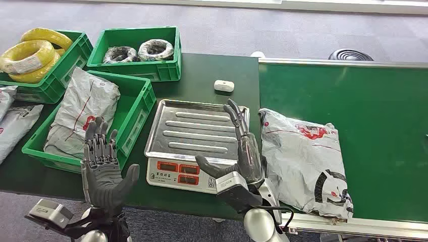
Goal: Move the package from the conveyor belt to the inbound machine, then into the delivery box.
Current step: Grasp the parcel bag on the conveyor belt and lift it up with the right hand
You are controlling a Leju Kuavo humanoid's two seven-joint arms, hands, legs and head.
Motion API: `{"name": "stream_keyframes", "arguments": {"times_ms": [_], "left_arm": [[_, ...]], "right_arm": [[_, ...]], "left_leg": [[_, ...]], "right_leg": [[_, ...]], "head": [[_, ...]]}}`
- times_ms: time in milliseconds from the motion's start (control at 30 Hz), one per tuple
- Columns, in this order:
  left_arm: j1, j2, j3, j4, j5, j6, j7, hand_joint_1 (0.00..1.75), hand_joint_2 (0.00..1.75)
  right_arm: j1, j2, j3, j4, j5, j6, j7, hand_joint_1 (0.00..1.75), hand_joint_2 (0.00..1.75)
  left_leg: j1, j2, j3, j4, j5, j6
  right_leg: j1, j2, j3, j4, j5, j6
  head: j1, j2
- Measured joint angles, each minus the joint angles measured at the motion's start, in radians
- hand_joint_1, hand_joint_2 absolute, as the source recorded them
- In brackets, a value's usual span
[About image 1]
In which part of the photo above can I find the green crate holding yellow coils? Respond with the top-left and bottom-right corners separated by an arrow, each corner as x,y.
0,29 -> 94,104

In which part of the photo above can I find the green crate holding grey mailer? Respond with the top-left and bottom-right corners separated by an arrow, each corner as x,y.
21,70 -> 157,174

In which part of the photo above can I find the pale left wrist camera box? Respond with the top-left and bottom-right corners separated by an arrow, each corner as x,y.
25,198 -> 75,230

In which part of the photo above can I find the steel tray weighing scale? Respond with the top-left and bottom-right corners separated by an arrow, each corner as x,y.
144,98 -> 250,195

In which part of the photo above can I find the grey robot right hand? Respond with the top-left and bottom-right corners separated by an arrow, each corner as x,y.
195,98 -> 265,185

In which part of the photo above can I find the small white plastic device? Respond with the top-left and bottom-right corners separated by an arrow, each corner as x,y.
213,80 -> 235,93

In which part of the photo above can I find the black ribbed round object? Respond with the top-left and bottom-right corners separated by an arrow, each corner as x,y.
328,48 -> 375,62

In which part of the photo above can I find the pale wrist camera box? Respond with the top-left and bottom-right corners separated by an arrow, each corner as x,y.
25,198 -> 75,230
215,171 -> 263,214

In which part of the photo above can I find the green conveyor belt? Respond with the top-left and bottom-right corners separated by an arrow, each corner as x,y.
258,58 -> 428,239

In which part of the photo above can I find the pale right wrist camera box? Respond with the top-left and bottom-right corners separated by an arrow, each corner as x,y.
215,171 -> 263,214

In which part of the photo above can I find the grey plastic mailer with panda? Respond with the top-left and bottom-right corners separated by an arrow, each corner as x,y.
258,107 -> 354,220

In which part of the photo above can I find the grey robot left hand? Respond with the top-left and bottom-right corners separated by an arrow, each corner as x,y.
81,116 -> 140,214

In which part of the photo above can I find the grey plastic mailer red line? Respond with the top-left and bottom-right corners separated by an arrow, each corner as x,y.
43,67 -> 121,160

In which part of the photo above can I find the green crate holding wire coils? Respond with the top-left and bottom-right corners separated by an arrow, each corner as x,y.
86,26 -> 182,83

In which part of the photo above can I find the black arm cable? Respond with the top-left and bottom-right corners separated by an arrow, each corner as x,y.
256,205 -> 295,232

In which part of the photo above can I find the black white wire coil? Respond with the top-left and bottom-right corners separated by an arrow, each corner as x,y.
102,45 -> 140,65
137,38 -> 175,62

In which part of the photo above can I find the yellow wire coil with label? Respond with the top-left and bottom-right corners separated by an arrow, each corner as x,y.
0,39 -> 56,76

